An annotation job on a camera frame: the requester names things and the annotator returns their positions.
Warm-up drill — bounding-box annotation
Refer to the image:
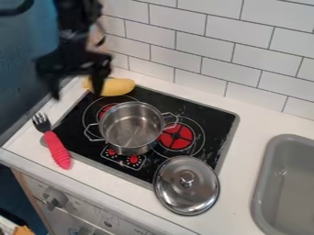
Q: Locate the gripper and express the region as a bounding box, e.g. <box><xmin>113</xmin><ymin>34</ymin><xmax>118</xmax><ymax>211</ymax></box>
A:
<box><xmin>34</xmin><ymin>36</ymin><xmax>115</xmax><ymax>101</ymax></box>

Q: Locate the toy stove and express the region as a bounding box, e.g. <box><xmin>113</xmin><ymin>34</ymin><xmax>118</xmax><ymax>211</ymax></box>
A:
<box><xmin>40</xmin><ymin>84</ymin><xmax>241</xmax><ymax>191</ymax></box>

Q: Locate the yellow toy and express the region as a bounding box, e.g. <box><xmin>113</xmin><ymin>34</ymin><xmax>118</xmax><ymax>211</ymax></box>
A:
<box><xmin>82</xmin><ymin>76</ymin><xmax>138</xmax><ymax>97</ymax></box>

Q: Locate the silver lid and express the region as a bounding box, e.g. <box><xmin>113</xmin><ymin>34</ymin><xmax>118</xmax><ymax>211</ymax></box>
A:
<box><xmin>151</xmin><ymin>154</ymin><xmax>221</xmax><ymax>217</ymax></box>

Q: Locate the silver pot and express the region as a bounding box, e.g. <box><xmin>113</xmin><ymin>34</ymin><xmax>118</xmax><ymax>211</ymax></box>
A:
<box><xmin>83</xmin><ymin>101</ymin><xmax>182</xmax><ymax>156</ymax></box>

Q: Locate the toy sink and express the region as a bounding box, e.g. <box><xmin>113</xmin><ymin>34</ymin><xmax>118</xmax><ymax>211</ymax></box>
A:
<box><xmin>250</xmin><ymin>133</ymin><xmax>314</xmax><ymax>235</ymax></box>

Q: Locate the red fork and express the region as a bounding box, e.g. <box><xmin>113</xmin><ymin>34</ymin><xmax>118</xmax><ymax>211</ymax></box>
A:
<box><xmin>30</xmin><ymin>111</ymin><xmax>74</xmax><ymax>171</ymax></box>

